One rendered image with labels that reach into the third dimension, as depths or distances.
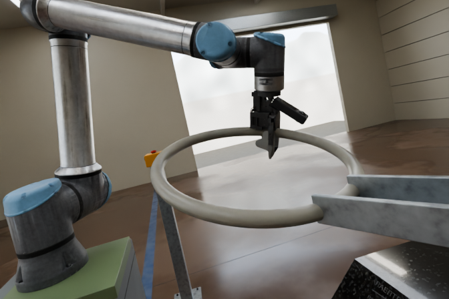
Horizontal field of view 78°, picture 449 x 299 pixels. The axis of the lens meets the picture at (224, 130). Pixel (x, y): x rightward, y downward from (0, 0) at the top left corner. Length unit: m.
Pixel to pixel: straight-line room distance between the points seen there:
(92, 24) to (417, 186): 0.80
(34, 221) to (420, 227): 0.88
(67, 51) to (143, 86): 5.89
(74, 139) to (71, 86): 0.18
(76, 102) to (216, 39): 0.56
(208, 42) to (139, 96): 6.24
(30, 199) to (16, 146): 6.58
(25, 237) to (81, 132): 0.34
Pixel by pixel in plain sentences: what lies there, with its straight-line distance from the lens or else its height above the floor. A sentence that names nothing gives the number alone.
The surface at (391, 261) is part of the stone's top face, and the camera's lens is 0.81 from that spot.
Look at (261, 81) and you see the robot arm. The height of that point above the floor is 1.31.
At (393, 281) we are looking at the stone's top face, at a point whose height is 0.83.
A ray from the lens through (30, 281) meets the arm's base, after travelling 1.00.
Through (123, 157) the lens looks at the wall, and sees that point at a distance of 6.92.
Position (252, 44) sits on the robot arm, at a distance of 0.82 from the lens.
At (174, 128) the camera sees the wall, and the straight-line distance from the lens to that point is 6.83.
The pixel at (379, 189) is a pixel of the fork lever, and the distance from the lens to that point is 0.57.
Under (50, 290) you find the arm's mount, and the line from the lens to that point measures 0.96.
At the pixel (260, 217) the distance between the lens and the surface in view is 0.47.
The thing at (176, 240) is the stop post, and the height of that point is 0.46.
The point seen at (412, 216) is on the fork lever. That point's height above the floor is 1.07.
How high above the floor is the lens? 1.25
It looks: 4 degrees down
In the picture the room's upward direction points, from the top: 12 degrees counter-clockwise
